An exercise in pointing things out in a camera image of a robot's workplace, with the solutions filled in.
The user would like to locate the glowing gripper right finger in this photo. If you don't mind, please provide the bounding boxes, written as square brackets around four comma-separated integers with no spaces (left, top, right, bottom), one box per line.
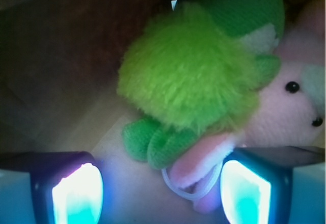
[221,146,325,223]

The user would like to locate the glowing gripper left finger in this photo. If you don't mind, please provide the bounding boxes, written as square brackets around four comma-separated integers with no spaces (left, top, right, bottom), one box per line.
[1,151,104,223]

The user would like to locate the pink plush bunny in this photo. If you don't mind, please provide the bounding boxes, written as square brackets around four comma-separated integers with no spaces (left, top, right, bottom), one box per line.
[162,0,325,213]

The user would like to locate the green plush toy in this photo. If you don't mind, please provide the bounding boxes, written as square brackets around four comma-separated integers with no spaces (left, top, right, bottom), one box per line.
[117,0,285,169]

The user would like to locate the brown paper bag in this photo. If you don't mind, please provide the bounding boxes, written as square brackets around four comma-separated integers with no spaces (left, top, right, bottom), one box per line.
[1,0,227,223]

